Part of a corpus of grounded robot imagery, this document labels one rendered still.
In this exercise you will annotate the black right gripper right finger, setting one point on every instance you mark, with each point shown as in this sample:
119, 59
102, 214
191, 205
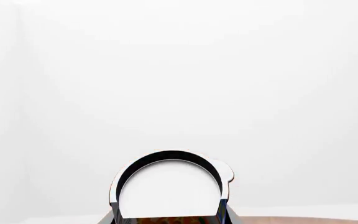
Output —
227, 213

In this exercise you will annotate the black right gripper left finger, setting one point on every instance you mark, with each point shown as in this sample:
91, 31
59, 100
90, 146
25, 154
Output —
113, 215

